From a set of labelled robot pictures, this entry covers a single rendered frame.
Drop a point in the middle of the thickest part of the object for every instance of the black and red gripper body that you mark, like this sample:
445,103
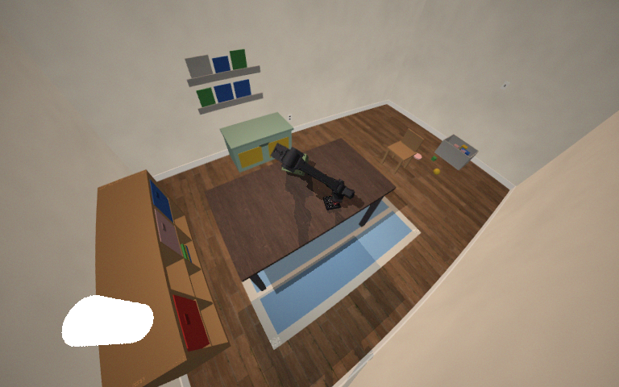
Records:
335,197

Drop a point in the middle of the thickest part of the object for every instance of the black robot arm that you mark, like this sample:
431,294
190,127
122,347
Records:
292,160

